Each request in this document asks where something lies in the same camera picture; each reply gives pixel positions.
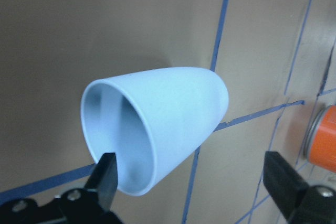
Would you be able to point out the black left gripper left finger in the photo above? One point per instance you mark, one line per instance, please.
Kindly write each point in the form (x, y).
(92, 202)

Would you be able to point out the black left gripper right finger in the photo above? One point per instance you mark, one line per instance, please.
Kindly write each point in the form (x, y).
(297, 200)

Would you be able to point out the pale blue cup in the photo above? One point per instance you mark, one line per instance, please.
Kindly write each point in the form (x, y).
(152, 120)

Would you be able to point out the orange can with silver lid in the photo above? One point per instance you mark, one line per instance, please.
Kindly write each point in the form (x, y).
(319, 146)

